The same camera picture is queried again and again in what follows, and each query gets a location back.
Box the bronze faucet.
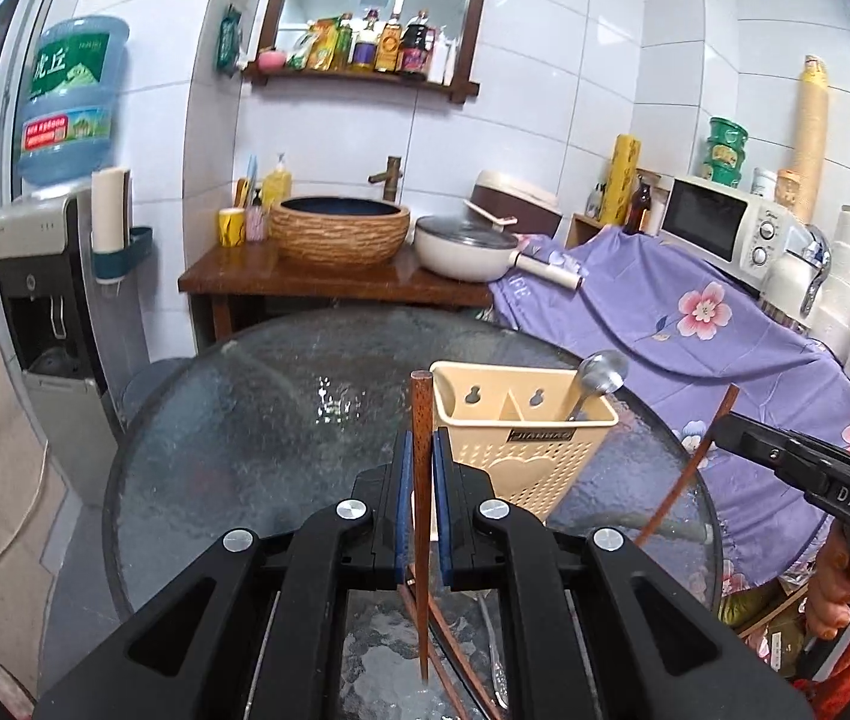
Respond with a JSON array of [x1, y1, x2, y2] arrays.
[[368, 156, 402, 203]]

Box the yellow mug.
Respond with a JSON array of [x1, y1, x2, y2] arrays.
[[217, 206, 246, 249]]

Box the white microwave oven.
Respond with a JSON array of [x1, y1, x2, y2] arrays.
[[657, 176, 810, 291]]

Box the yellow soap bottle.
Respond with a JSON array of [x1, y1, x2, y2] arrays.
[[260, 153, 293, 208]]

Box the brown wooden counter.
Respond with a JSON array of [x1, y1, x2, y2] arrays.
[[178, 242, 493, 346]]

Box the person's right hand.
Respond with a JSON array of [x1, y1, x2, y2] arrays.
[[806, 522, 850, 640]]

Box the yellow wrap roll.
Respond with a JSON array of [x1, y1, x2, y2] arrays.
[[599, 133, 641, 226]]

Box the woven basin sink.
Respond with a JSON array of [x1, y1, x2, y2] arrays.
[[269, 197, 410, 266]]

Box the dark glass bottle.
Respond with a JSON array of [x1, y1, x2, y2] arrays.
[[623, 179, 653, 234]]

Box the brown wooden chopstick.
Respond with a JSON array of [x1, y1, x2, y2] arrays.
[[397, 585, 468, 720], [404, 580, 504, 718], [631, 383, 742, 550], [410, 371, 433, 684]]

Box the white frying pan with lid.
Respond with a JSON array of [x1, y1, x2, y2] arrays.
[[413, 216, 582, 291]]

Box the paper cup dispenser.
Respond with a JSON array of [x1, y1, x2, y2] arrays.
[[89, 167, 153, 286]]

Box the wooden framed wall shelf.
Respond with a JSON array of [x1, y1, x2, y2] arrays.
[[242, 0, 485, 106]]

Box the cream plastic utensil holder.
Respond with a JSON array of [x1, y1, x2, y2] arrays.
[[429, 361, 618, 520]]

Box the green hanging packet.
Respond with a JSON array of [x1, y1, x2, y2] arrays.
[[215, 5, 242, 76]]

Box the green instant noodle cups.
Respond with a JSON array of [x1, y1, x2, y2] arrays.
[[699, 117, 749, 188]]

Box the blue water jug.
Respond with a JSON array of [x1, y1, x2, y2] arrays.
[[18, 15, 130, 187]]

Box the small metal spoon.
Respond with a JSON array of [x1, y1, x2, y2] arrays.
[[475, 590, 509, 710]]

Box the white electric kettle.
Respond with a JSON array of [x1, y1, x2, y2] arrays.
[[758, 224, 831, 337]]

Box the tall paper cup stack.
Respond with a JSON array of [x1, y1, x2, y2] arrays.
[[792, 55, 830, 223]]

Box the brown rice cooker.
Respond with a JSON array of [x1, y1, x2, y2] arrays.
[[465, 171, 561, 238]]

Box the water dispenser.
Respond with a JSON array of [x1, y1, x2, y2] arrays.
[[0, 182, 148, 505]]

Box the dark soy sauce bottle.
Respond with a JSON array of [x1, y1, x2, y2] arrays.
[[399, 10, 431, 80]]

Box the purple floral cloth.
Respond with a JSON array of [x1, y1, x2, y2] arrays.
[[489, 227, 850, 592]]

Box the steel ladle wooden handle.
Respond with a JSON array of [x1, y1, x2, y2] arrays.
[[566, 349, 630, 421]]

